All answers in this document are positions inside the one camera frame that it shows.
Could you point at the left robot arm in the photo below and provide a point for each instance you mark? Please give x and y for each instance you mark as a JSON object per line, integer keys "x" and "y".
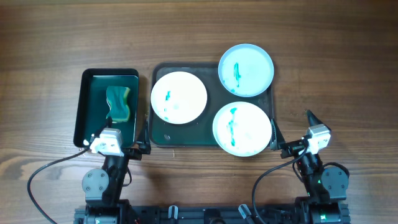
{"x": 103, "y": 186}

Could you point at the green and yellow sponge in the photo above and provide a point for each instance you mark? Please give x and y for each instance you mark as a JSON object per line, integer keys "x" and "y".
{"x": 116, "y": 97}

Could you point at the large dark serving tray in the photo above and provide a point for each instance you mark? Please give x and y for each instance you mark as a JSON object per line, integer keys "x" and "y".
{"x": 199, "y": 133}

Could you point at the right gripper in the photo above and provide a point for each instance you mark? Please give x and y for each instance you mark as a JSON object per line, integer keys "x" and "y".
{"x": 296, "y": 146}

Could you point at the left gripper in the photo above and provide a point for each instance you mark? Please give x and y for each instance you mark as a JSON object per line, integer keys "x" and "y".
{"x": 130, "y": 151}

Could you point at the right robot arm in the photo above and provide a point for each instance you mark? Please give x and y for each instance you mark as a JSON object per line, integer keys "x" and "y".
{"x": 324, "y": 183}

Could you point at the white plate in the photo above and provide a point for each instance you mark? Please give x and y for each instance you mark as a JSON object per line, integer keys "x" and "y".
{"x": 242, "y": 129}
{"x": 246, "y": 70}
{"x": 178, "y": 97}

